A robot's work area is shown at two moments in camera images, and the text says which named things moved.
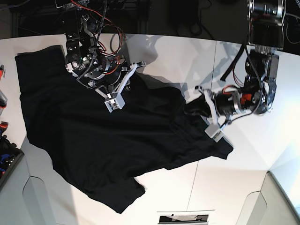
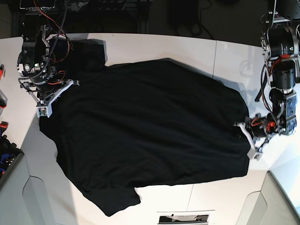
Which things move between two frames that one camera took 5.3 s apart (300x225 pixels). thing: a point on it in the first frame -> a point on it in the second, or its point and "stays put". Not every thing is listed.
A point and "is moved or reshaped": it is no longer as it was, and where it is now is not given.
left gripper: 113,79 -> 45,89
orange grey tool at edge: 3,99 stays put
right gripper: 227,104 -> 259,129
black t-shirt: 100,153 is moved or reshaped
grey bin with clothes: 10,155 stays put
